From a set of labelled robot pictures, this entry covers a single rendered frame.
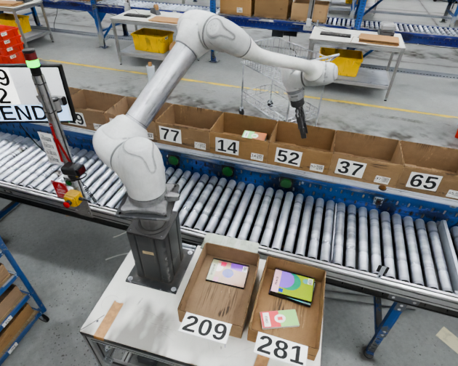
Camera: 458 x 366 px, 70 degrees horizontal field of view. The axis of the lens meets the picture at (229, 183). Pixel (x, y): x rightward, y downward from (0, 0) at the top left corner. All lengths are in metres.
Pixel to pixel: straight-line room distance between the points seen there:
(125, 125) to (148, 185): 0.27
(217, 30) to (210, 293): 1.13
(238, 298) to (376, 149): 1.35
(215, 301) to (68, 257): 1.64
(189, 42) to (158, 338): 1.23
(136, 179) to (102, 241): 1.77
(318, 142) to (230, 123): 0.63
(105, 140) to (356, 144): 1.59
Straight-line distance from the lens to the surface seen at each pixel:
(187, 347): 1.51
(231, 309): 1.57
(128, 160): 1.21
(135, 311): 1.62
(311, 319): 1.59
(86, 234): 3.08
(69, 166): 1.91
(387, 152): 2.38
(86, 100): 2.94
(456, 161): 2.48
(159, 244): 1.44
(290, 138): 2.34
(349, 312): 2.59
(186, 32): 1.46
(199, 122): 2.48
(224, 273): 1.66
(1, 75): 2.02
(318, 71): 1.70
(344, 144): 2.34
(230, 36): 1.36
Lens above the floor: 2.12
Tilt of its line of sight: 39 degrees down
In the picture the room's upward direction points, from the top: 1 degrees clockwise
